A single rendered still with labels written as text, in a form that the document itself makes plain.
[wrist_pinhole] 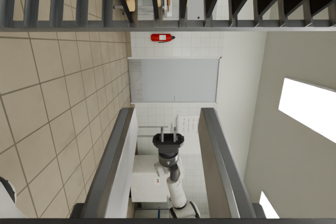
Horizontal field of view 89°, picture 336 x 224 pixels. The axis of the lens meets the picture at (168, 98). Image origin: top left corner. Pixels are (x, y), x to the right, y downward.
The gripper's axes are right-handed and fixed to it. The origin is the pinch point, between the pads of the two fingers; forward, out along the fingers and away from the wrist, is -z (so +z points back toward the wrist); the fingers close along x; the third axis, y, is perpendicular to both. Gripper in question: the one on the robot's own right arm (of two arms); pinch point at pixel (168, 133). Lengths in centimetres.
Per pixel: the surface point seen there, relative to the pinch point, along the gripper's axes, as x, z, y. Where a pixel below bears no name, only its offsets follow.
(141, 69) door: -62, 148, -298
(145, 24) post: -8.2, -33.7, -22.8
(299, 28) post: 48, -32, -23
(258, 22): 31, -35, -20
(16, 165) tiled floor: -91, 43, -10
